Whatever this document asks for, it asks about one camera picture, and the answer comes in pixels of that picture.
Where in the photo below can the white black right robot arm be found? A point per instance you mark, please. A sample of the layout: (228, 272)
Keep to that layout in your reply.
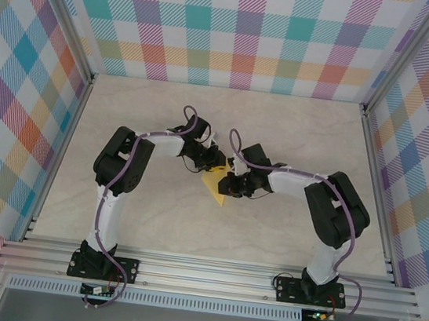
(290, 182)

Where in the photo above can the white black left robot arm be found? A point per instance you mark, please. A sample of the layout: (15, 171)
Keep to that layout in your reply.
(166, 148)

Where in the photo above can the circuit board with green light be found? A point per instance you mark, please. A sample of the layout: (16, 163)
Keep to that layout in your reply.
(318, 316)

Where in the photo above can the black circuit board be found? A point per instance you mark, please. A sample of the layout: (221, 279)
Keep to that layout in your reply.
(96, 290)

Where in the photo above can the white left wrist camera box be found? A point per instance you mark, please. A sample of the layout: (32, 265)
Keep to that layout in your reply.
(211, 141)

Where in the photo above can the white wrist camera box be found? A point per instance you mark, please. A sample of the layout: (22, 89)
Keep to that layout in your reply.
(211, 141)
(239, 166)

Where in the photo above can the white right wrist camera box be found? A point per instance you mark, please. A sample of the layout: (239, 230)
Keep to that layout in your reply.
(239, 166)

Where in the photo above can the aluminium slotted base rail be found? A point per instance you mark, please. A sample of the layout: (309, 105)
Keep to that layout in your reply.
(203, 277)

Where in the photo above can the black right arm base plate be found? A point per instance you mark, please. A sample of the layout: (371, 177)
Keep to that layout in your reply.
(284, 292)

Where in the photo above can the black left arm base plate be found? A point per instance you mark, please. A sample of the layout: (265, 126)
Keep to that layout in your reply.
(134, 264)

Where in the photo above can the aluminium side rail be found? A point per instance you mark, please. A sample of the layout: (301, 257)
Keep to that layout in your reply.
(59, 156)
(379, 198)

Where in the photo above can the aluminium frame post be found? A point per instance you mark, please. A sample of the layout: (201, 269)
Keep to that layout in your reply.
(404, 55)
(65, 18)

